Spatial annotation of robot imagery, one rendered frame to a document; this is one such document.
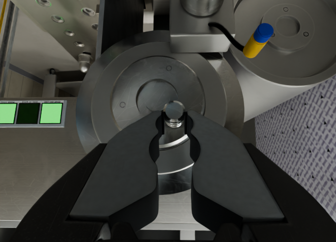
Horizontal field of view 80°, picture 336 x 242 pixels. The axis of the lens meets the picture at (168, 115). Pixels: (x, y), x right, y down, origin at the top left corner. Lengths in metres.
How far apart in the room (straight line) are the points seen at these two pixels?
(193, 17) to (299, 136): 0.21
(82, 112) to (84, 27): 0.32
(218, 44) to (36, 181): 0.53
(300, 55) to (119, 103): 0.17
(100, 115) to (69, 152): 0.39
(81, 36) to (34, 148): 0.30
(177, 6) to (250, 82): 0.10
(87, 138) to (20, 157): 0.45
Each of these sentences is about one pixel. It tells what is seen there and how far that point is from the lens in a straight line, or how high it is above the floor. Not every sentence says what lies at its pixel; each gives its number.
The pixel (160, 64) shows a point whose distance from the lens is 0.17.
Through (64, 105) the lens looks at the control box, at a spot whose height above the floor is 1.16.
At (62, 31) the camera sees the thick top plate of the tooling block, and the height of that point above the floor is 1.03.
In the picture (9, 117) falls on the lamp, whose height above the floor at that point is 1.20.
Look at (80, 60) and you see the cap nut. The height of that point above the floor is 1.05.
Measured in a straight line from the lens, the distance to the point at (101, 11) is 0.24.
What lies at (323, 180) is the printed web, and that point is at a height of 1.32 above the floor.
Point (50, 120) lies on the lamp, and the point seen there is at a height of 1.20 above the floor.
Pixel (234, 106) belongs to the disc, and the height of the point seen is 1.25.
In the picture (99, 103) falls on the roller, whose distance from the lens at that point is 0.18.
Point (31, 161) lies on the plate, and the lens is 0.61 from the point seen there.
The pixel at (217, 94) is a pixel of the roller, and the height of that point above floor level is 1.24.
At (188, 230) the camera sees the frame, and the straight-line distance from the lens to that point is 0.53.
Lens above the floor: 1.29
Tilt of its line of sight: 12 degrees down
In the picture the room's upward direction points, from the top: 180 degrees counter-clockwise
